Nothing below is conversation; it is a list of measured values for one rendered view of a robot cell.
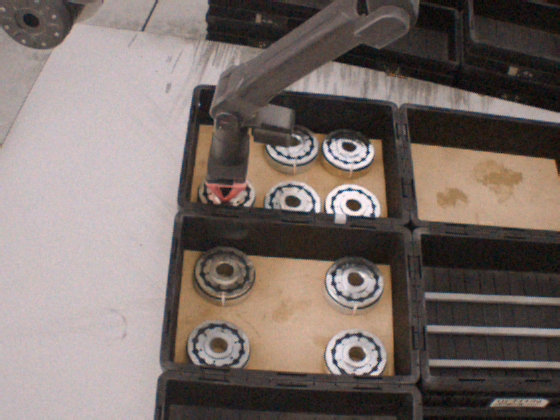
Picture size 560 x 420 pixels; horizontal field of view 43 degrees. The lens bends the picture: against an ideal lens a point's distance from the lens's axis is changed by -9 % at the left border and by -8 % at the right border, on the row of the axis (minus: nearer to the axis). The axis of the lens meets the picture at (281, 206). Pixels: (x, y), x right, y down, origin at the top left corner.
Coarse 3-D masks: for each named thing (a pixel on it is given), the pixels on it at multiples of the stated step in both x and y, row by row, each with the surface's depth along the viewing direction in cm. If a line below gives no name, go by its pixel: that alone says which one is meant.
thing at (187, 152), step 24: (192, 96) 144; (288, 96) 147; (312, 96) 147; (336, 96) 148; (192, 120) 141; (192, 144) 137; (288, 216) 129; (312, 216) 130; (360, 216) 131; (408, 216) 132
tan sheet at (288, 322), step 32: (192, 256) 135; (256, 256) 136; (192, 288) 131; (256, 288) 132; (288, 288) 133; (320, 288) 133; (384, 288) 134; (192, 320) 127; (256, 320) 128; (288, 320) 129; (320, 320) 129; (352, 320) 130; (384, 320) 130; (256, 352) 125; (288, 352) 125; (320, 352) 126
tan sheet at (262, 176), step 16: (208, 128) 153; (208, 144) 150; (256, 144) 151; (320, 144) 153; (256, 160) 149; (256, 176) 147; (272, 176) 147; (288, 176) 147; (304, 176) 148; (320, 176) 148; (336, 176) 149; (368, 176) 149; (384, 176) 150; (192, 192) 143; (256, 192) 144; (320, 192) 146; (384, 192) 147; (320, 208) 144; (384, 208) 145
